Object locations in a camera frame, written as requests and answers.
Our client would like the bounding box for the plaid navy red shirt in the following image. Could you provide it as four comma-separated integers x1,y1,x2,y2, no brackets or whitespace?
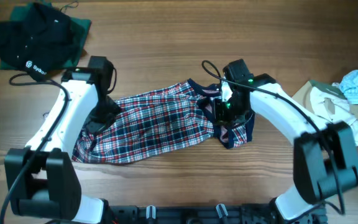
71,79,255,164

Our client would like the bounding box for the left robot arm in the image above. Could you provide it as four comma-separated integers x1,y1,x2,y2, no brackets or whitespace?
0,56,121,223

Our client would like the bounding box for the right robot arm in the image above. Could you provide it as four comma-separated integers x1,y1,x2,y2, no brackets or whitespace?
212,59,358,223

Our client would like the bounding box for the cream and tan garment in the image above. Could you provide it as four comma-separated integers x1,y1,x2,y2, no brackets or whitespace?
292,80,358,146

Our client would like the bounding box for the black polo shirt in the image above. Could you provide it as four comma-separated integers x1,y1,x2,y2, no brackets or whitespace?
0,3,80,82

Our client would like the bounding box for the green cloth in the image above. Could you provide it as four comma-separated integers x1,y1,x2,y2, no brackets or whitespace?
9,3,91,70

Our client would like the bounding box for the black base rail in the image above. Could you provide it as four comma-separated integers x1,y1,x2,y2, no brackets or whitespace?
110,203,328,224

